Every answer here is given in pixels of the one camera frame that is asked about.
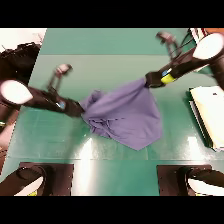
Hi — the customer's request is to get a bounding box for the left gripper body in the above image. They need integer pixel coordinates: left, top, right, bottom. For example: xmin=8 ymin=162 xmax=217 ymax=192
xmin=61 ymin=97 xmax=86 ymax=119

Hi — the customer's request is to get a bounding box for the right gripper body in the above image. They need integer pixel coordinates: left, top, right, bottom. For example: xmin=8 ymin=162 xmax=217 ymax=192
xmin=144 ymin=70 xmax=166 ymax=90

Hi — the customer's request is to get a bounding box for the purple T-shirt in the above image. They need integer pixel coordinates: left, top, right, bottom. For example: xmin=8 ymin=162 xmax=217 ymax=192
xmin=79 ymin=77 xmax=164 ymax=152

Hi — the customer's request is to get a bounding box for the white garment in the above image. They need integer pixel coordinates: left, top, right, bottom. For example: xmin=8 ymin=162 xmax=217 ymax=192
xmin=189 ymin=85 xmax=224 ymax=152

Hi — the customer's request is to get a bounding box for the black garment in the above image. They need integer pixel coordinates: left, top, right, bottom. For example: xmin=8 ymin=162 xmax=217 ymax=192
xmin=0 ymin=42 xmax=42 ymax=84

